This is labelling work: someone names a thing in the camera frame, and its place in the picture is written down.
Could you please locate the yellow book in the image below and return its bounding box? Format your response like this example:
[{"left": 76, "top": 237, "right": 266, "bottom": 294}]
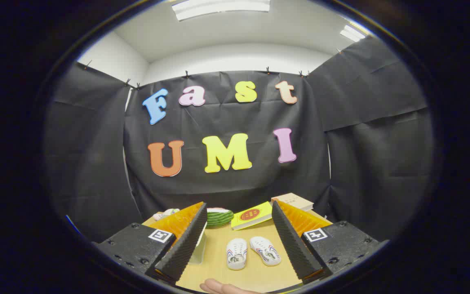
[{"left": 231, "top": 201, "right": 273, "bottom": 231}]

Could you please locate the black backdrop cloth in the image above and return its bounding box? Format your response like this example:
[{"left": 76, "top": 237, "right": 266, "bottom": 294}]
[{"left": 43, "top": 36, "right": 435, "bottom": 243}]

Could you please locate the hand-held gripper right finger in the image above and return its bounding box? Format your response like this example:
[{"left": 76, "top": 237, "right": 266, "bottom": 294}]
[{"left": 271, "top": 200, "right": 390, "bottom": 285}]

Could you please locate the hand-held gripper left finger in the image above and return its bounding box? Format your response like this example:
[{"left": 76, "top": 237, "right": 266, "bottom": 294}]
[{"left": 96, "top": 201, "right": 208, "bottom": 285}]

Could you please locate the tan book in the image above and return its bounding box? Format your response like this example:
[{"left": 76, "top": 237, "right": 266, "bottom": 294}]
[{"left": 271, "top": 193, "right": 314, "bottom": 212}]

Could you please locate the pink green plush toy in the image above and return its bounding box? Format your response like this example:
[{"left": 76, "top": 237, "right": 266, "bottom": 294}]
[{"left": 153, "top": 208, "right": 180, "bottom": 221}]

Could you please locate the watermelon slice plush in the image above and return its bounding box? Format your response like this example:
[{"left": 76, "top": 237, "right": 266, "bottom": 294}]
[{"left": 206, "top": 207, "right": 234, "bottom": 228}]

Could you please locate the beige fabric storage box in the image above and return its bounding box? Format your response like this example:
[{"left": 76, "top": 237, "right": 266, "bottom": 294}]
[{"left": 189, "top": 233, "right": 207, "bottom": 264}]

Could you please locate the small ceiling light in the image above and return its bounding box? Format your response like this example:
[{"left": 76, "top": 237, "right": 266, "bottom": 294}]
[{"left": 339, "top": 24, "right": 366, "bottom": 42}]

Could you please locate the white canvas shoe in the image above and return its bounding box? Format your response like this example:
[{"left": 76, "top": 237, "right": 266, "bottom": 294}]
[
  {"left": 250, "top": 236, "right": 282, "bottom": 267},
  {"left": 226, "top": 238, "right": 248, "bottom": 271}
]

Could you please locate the long ceiling light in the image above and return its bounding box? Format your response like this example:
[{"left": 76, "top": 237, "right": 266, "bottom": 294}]
[{"left": 171, "top": 0, "right": 271, "bottom": 22}]

